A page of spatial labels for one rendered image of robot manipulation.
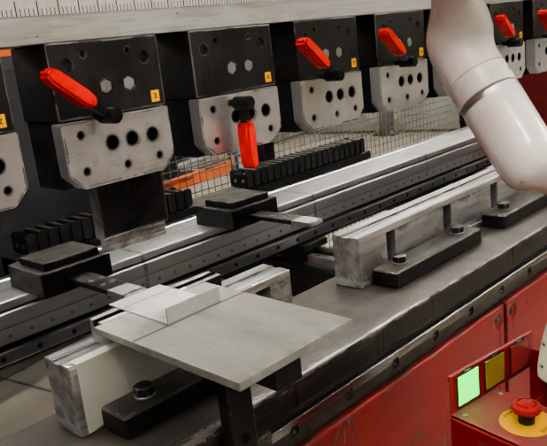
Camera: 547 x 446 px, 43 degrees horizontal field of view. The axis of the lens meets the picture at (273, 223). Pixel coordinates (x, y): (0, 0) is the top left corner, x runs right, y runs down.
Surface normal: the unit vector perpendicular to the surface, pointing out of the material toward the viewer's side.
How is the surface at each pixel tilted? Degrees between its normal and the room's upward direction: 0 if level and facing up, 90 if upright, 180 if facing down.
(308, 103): 90
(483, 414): 0
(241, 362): 0
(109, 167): 90
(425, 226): 90
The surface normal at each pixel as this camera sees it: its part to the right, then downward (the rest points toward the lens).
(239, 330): -0.11, -0.96
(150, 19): 0.71, 0.11
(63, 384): -0.69, 0.25
